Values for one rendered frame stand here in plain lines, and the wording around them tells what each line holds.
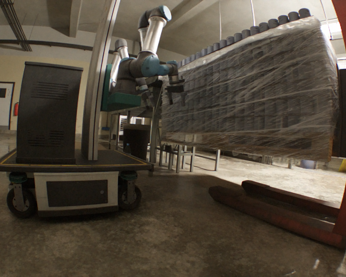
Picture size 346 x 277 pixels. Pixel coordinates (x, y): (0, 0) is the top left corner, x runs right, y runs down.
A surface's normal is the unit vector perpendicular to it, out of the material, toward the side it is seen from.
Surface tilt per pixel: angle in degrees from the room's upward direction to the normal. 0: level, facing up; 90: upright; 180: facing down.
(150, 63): 97
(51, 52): 90
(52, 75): 90
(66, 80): 90
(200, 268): 0
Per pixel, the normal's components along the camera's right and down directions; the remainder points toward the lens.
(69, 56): 0.52, 0.07
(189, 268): 0.07, -1.00
